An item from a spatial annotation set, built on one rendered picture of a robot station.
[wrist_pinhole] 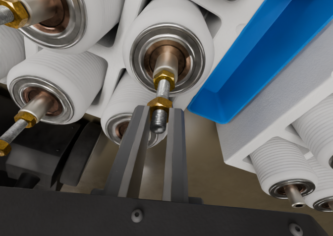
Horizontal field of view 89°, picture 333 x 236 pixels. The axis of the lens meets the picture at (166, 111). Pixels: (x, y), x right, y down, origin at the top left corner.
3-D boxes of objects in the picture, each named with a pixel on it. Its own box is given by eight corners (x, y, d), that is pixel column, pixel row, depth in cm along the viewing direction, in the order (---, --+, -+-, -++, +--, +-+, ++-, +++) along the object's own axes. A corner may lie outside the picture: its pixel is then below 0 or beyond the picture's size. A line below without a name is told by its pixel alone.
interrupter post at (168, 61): (184, 60, 17) (184, 77, 15) (168, 76, 19) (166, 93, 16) (166, 44, 16) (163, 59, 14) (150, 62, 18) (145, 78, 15)
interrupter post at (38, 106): (33, 89, 21) (14, 106, 18) (54, 95, 21) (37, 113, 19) (37, 104, 22) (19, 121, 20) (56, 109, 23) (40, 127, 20)
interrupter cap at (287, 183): (288, 199, 35) (289, 202, 35) (258, 190, 33) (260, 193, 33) (323, 183, 31) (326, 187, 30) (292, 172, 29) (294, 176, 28)
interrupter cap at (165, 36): (220, 59, 17) (222, 62, 16) (170, 102, 21) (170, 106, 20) (162, 0, 14) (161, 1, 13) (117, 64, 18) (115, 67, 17)
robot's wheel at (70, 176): (96, 146, 69) (72, 197, 54) (83, 142, 68) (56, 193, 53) (108, 115, 57) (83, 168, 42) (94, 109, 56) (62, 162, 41)
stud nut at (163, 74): (175, 88, 15) (175, 93, 15) (156, 89, 15) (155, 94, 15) (173, 68, 14) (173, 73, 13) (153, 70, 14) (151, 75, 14)
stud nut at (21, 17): (-7, -3, 12) (-18, -1, 11) (14, -8, 11) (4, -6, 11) (14, 28, 13) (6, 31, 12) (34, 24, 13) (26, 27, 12)
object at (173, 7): (211, 17, 30) (236, 59, 17) (175, 56, 35) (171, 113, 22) (170, -29, 27) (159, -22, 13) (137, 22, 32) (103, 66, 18)
